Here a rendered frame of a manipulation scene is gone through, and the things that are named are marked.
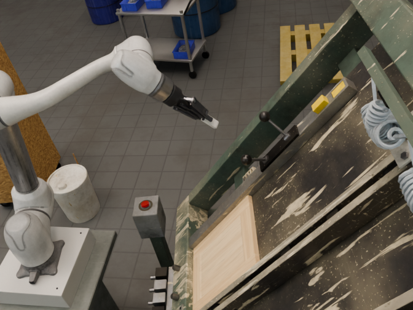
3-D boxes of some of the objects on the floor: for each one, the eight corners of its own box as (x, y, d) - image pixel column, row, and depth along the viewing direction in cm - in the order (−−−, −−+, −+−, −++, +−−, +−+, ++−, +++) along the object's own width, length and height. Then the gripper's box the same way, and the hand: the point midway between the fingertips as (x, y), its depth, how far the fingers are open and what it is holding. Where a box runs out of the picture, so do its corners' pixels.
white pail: (74, 194, 335) (51, 152, 303) (107, 194, 329) (88, 152, 297) (59, 224, 312) (33, 183, 280) (94, 225, 306) (73, 183, 275)
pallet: (280, 33, 489) (279, 24, 481) (352, 30, 471) (353, 21, 463) (275, 90, 403) (275, 81, 396) (363, 89, 385) (364, 79, 378)
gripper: (180, 79, 136) (230, 114, 148) (161, 87, 146) (209, 120, 158) (173, 97, 133) (225, 131, 145) (153, 105, 144) (203, 136, 156)
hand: (209, 120), depth 150 cm, fingers closed
